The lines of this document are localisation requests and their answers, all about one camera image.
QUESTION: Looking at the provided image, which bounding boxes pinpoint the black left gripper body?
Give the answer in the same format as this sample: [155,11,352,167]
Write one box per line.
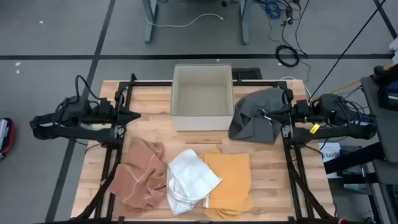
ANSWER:
[111,105,127,126]

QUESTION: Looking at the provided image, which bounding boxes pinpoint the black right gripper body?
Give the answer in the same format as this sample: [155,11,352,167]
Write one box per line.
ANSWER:
[281,108,297,126]

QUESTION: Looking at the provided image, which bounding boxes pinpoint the white plaid kitchen towel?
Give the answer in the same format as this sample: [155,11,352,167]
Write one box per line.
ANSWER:
[166,148,223,216]

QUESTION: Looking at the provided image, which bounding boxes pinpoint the dark grey towel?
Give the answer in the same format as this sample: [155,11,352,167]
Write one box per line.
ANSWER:
[228,86,293,144]

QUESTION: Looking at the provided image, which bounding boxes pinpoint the pink striped towel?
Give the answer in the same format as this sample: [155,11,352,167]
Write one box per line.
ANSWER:
[108,136,169,217]

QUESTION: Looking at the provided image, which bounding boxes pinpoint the mustard yellow towel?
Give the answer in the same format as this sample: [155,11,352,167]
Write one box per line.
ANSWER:
[198,147,254,221]

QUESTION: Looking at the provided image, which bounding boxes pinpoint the black perforated floor plate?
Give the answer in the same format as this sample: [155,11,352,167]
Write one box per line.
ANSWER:
[231,67,263,81]

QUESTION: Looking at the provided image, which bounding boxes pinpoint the white printed paper box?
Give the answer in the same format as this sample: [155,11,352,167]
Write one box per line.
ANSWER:
[318,142,342,180]

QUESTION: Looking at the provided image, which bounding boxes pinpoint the beige fabric storage box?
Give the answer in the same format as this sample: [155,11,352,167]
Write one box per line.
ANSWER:
[170,63,234,131]

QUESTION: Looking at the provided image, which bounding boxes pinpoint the grey desk leg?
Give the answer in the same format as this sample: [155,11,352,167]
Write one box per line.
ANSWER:
[142,0,159,44]
[238,0,251,46]

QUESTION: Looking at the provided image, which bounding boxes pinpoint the black side desk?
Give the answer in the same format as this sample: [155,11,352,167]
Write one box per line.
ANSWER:
[323,76,398,224]

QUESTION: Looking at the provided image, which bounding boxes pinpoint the black electronics case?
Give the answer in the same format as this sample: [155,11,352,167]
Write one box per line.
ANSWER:
[373,63,398,111]

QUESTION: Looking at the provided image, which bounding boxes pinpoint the long thin black pole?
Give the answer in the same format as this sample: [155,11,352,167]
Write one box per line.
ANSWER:
[309,0,387,100]

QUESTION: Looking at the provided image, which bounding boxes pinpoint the red and black bag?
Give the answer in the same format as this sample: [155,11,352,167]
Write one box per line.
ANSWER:
[0,117,16,160]

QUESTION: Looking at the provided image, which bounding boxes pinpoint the white crumpled sheet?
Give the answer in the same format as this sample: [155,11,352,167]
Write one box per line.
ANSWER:
[388,37,398,65]

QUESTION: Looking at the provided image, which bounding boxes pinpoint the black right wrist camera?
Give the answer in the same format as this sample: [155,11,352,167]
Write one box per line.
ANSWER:
[295,99,310,115]

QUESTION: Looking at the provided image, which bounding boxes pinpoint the coiled black cable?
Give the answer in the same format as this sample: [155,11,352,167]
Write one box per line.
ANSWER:
[275,45,301,68]

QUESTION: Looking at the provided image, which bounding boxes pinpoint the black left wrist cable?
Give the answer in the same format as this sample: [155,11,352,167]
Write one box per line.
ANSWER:
[75,74,105,102]

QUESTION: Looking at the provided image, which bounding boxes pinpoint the yellow cable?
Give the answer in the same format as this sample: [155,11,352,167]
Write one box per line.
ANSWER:
[310,64,395,102]

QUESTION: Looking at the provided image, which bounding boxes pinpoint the white floor cable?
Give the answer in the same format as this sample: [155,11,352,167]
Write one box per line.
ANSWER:
[145,12,224,29]

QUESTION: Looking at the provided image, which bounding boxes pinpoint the black floor cable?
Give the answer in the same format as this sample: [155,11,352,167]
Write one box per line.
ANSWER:
[269,0,312,60]

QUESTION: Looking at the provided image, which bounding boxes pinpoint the blue cable bundle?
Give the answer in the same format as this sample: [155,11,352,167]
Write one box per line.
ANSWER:
[264,0,282,19]

